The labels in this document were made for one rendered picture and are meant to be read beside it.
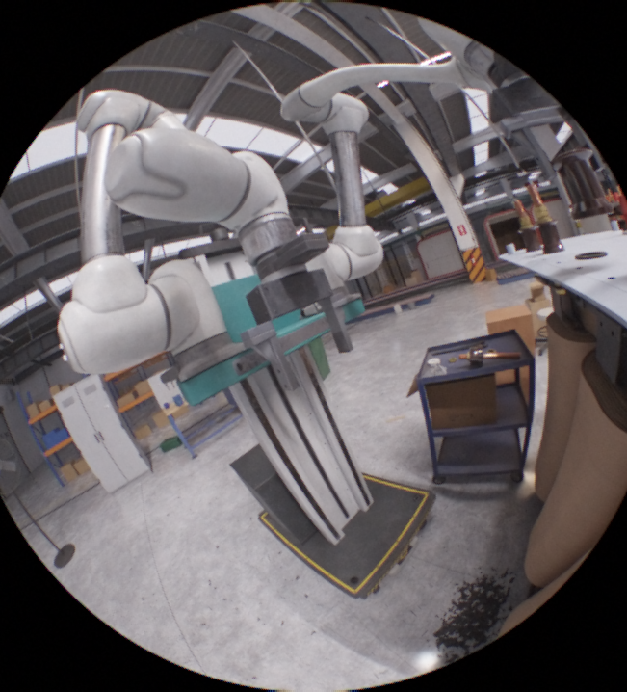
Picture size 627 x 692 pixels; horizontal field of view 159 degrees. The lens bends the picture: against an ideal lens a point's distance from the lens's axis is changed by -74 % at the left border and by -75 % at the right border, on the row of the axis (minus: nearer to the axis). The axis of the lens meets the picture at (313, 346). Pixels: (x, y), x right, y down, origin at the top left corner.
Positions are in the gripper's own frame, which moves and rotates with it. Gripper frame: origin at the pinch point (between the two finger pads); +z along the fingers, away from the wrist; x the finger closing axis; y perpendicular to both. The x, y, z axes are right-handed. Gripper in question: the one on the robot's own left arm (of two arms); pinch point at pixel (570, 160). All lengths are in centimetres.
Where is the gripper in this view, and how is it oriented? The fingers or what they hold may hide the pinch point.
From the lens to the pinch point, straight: 44.9
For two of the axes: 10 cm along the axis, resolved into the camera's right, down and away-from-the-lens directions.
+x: -6.8, 1.5, 7.2
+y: 6.3, -3.8, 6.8
